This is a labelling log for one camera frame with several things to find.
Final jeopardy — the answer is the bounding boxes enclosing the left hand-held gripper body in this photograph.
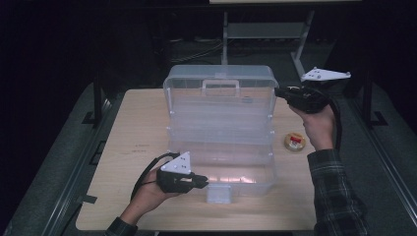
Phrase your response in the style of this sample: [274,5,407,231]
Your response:
[156,151,199,194]

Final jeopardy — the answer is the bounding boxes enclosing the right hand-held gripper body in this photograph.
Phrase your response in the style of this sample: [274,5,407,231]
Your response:
[284,67,352,115]

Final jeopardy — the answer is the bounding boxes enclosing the clear plastic storage box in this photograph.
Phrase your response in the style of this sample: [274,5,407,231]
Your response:
[162,64,279,205]

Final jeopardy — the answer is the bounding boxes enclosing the person's right hand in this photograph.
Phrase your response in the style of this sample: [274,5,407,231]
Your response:
[289,104,337,151]

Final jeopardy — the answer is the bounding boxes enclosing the person's left hand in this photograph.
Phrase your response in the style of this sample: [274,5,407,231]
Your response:
[119,166,185,226]

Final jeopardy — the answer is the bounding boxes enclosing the grey metal stand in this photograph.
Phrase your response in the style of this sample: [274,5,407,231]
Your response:
[220,9,316,79]

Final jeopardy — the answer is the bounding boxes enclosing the dark tape piece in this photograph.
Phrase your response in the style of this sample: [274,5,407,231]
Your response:
[77,195,98,205]

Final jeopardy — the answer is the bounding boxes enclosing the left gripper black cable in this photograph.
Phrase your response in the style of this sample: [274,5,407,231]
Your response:
[130,151,181,201]

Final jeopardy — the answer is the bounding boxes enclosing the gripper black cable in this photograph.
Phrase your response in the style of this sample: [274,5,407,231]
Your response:
[130,151,181,201]
[323,94,343,151]

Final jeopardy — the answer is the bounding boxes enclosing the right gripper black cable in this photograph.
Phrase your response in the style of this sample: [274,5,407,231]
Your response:
[323,94,343,151]

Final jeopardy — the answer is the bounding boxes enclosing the cables on floor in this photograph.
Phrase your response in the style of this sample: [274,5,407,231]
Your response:
[169,38,224,65]

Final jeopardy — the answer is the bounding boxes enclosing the black post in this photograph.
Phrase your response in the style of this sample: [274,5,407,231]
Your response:
[82,73,103,126]

